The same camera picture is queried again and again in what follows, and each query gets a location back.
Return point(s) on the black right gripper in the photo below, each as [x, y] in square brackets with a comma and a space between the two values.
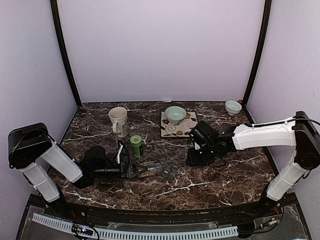
[193, 160]

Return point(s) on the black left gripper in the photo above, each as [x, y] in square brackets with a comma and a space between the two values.
[124, 167]

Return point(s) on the clear pill bottle green label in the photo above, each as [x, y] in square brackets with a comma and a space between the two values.
[152, 169]

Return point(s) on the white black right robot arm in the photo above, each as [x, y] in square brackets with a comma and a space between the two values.
[297, 131]

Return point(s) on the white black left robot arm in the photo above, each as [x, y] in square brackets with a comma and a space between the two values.
[30, 144]

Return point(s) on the green labelled supplement bottle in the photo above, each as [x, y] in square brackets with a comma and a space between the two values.
[137, 145]

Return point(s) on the square floral ceramic plate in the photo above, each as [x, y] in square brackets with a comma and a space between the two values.
[169, 130]

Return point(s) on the light green ceramic bowl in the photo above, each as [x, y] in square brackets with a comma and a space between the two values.
[175, 114]

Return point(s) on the white floral ceramic mug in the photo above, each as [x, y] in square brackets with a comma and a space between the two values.
[119, 119]

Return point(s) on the small white-green ceramic bowl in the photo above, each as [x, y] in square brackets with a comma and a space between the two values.
[232, 107]

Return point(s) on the white slotted cable duct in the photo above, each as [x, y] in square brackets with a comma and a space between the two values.
[119, 231]

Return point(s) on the black right frame post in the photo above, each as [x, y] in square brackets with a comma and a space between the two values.
[258, 52]

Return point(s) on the black frame post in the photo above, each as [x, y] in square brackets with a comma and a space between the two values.
[258, 52]
[63, 51]

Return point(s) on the black left frame post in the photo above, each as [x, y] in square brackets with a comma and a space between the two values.
[63, 51]

